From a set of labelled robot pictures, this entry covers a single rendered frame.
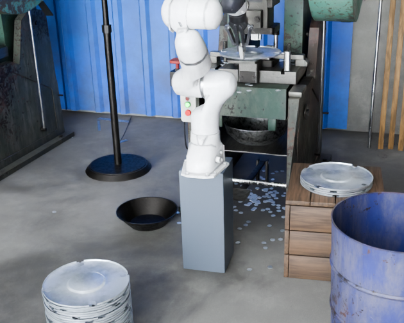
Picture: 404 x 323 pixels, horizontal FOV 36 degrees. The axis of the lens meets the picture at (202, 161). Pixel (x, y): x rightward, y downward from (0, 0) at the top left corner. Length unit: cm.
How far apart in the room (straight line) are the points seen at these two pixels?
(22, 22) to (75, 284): 216
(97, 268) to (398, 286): 101
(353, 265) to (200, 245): 83
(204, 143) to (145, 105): 223
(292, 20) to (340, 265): 155
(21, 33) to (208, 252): 197
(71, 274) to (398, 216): 115
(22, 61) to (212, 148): 183
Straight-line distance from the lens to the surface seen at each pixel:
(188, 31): 217
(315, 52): 325
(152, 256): 275
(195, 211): 250
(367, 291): 195
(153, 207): 312
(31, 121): 405
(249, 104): 289
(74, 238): 297
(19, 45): 392
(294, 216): 245
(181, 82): 234
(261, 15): 292
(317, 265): 254
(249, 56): 286
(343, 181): 253
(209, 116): 238
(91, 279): 216
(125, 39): 455
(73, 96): 484
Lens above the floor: 138
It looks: 22 degrees down
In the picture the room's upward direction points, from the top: 2 degrees counter-clockwise
